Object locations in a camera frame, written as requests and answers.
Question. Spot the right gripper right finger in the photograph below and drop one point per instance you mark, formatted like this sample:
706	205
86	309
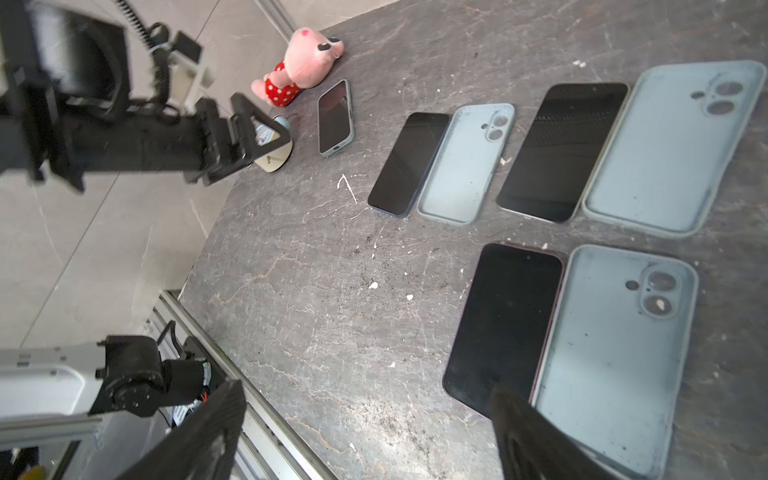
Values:
530	447

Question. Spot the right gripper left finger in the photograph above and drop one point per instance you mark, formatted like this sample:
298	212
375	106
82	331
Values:
205	444

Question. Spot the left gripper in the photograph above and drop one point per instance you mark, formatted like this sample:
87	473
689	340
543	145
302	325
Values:
248	137

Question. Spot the phone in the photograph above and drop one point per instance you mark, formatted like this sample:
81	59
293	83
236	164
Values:
335	123
504	325
408	163
550	172

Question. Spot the light case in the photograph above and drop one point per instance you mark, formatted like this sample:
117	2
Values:
465	163
613	363
661	169

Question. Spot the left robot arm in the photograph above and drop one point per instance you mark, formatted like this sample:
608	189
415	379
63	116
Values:
67	107

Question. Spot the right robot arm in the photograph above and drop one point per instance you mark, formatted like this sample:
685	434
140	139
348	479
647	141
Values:
59	395

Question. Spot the small cream alarm clock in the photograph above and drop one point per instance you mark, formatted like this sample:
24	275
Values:
277	156

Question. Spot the pink plush toy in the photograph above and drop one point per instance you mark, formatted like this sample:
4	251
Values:
309	58

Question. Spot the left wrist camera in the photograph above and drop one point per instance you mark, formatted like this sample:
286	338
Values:
191	71

